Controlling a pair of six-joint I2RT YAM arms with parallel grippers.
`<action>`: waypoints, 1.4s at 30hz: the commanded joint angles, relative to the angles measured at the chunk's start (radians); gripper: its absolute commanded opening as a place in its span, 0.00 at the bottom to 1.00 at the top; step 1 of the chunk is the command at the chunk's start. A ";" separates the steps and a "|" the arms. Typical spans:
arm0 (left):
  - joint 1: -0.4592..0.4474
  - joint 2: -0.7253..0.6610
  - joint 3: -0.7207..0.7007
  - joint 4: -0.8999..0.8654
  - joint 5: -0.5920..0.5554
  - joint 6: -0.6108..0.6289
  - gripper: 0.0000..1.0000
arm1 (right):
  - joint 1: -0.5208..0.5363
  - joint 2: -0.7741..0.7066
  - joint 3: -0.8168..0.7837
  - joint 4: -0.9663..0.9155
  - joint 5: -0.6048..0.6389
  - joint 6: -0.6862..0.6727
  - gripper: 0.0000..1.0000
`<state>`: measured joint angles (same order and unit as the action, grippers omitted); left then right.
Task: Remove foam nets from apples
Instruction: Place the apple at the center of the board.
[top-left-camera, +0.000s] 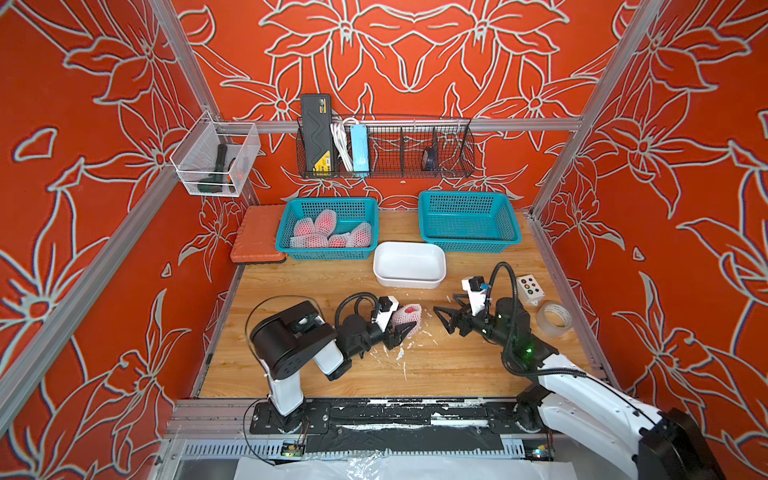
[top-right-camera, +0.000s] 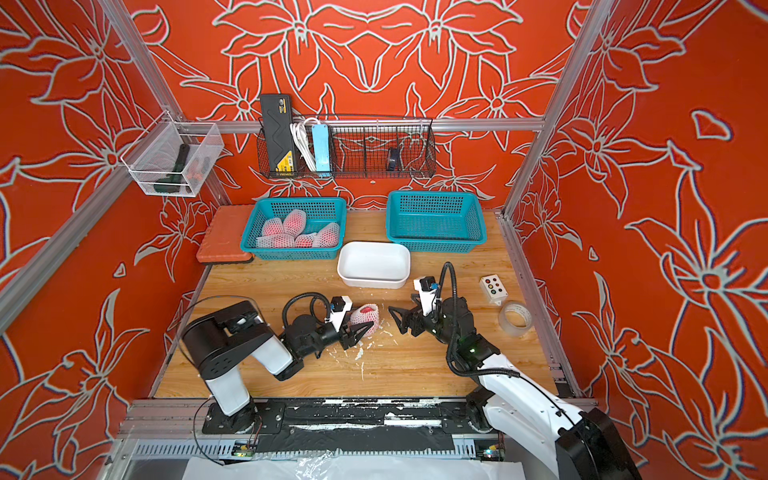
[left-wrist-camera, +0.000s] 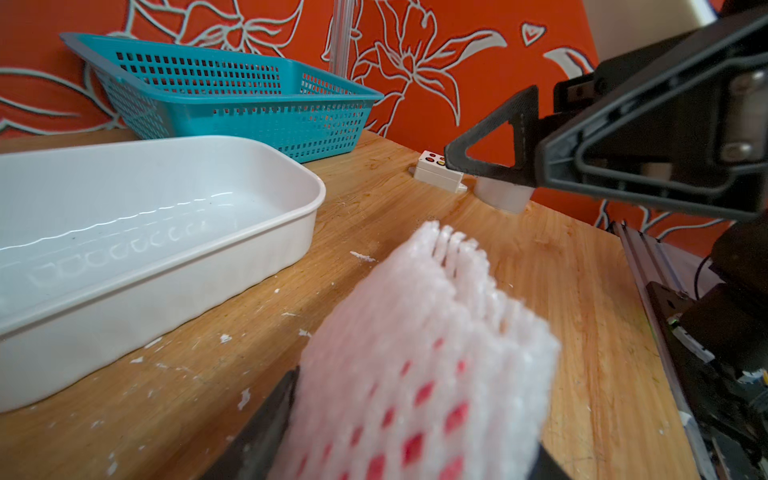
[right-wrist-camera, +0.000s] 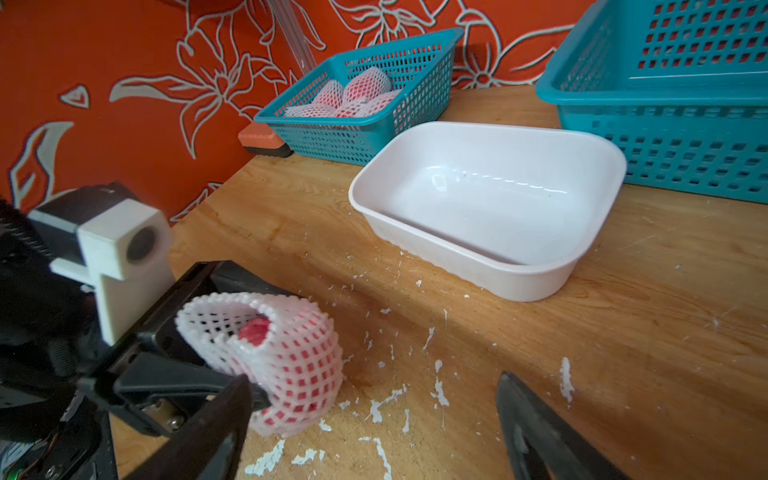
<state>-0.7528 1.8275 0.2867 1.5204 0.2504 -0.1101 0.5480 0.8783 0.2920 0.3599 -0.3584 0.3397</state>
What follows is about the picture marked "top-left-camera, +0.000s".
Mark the black wire wall basket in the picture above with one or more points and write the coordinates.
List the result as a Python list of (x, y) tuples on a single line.
[(396, 144)]

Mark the clear tape roll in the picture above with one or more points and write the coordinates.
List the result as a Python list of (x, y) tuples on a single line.
[(554, 319)]

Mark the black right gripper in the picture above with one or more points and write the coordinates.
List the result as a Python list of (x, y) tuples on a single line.
[(457, 317)]

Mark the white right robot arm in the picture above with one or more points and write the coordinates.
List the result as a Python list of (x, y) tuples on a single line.
[(641, 440)]

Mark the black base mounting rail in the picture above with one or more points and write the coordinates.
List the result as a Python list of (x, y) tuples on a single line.
[(336, 428)]

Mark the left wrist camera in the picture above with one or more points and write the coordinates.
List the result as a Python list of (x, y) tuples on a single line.
[(382, 320)]

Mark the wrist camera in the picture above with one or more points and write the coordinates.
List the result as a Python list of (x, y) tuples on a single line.
[(382, 320), (476, 290)]

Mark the clear acrylic wall box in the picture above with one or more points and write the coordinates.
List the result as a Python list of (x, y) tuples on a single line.
[(195, 155)]

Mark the light blue box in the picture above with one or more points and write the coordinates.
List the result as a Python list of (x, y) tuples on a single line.
[(360, 150)]

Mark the white button control box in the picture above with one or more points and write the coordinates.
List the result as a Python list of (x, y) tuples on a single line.
[(530, 292)]

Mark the dark tool in clear box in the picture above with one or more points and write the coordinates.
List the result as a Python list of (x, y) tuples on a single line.
[(215, 181)]

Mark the teal left plastic basket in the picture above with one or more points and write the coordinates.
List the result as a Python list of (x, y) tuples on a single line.
[(339, 228)]

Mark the white plastic tray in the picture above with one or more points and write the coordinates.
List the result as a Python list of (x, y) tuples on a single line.
[(409, 265)]

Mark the black rectangular device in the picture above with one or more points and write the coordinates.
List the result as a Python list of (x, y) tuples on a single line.
[(316, 133)]

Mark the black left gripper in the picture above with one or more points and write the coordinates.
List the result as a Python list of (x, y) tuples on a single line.
[(398, 336)]

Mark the teal right plastic basket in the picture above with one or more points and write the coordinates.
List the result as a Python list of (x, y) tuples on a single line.
[(470, 222)]

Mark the teal plastic basket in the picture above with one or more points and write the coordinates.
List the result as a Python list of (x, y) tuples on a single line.
[(470, 222), (339, 228)]

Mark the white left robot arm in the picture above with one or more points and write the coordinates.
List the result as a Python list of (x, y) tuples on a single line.
[(286, 341)]

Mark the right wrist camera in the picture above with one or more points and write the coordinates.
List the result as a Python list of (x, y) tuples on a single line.
[(476, 290)]

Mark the small dark blue object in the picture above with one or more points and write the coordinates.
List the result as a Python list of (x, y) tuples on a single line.
[(429, 160)]

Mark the orange foam pad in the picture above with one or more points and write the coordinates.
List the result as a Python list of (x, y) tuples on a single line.
[(257, 236)]

